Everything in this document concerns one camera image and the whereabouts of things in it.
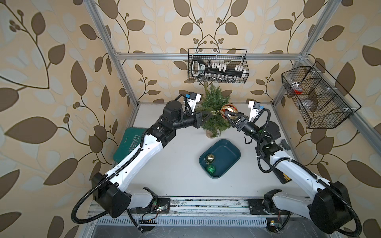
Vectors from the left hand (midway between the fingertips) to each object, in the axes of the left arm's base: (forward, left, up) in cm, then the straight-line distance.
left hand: (209, 112), depth 64 cm
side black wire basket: (+9, -58, -3) cm, 59 cm away
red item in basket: (+21, -52, -6) cm, 56 cm away
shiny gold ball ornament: (-6, -3, -34) cm, 35 cm away
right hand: (+2, -8, -2) cm, 8 cm away
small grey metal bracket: (+5, -53, -37) cm, 65 cm away
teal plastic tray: (-2, -14, -37) cm, 40 cm away
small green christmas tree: (+12, -3, -4) cm, 13 cm away
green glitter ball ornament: (-13, -3, -34) cm, 36 cm away
